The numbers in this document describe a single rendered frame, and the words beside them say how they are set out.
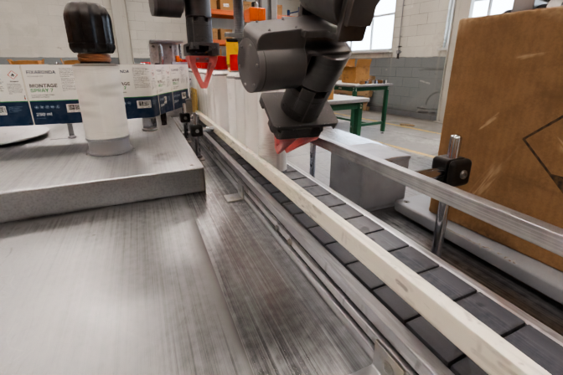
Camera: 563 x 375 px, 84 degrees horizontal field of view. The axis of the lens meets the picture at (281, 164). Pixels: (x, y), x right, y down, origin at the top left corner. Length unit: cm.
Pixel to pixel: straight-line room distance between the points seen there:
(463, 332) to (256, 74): 27
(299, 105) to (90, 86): 46
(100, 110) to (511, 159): 70
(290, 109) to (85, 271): 32
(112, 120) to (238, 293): 49
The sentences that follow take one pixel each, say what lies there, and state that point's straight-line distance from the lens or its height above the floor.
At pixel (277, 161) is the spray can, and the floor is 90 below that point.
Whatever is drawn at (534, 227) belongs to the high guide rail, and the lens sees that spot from 27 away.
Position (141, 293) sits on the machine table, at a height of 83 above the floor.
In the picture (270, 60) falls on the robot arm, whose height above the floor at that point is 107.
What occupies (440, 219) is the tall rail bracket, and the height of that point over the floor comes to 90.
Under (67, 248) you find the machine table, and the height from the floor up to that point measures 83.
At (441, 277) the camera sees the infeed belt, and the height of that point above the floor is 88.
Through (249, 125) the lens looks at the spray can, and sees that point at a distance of 60.
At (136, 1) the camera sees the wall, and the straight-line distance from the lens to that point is 851.
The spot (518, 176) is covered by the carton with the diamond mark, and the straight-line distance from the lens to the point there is 45.
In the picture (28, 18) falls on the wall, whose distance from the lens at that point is 839.
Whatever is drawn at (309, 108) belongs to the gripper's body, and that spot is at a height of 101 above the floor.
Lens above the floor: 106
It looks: 18 degrees down
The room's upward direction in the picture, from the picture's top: straight up
